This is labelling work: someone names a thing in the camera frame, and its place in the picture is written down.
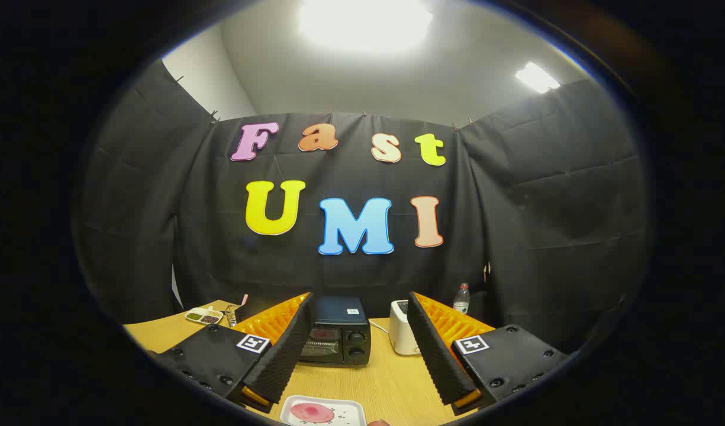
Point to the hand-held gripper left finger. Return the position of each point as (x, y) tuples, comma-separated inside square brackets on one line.
[(285, 355)]

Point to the white square food tray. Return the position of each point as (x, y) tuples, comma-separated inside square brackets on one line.
[(345, 411)]

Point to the small rectangular ceiling light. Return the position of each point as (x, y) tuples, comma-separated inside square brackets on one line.
[(537, 77)]

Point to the black toaster oven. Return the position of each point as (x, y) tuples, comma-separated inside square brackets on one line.
[(338, 313)]

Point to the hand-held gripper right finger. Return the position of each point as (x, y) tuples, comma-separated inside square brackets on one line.
[(433, 355)]

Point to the white divided snack dish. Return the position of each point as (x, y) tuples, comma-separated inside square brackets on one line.
[(203, 316)]

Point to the clear plastic water bottle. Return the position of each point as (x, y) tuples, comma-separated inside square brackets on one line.
[(461, 303)]

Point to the round pink meat slice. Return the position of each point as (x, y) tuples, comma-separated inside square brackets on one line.
[(312, 412)]

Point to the white bread toaster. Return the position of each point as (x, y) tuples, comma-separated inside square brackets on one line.
[(400, 334)]

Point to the large round ceiling light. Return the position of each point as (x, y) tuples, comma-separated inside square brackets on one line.
[(365, 23)]

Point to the black backdrop cloth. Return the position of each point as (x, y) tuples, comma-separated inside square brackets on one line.
[(516, 207)]

